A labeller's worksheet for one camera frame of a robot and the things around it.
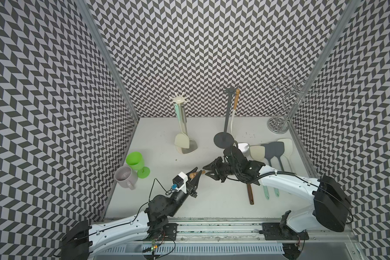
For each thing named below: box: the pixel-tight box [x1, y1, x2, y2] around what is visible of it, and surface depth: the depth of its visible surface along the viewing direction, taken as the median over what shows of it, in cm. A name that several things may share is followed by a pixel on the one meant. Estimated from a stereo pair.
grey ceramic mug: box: [113, 165, 139, 191], surface depth 83 cm
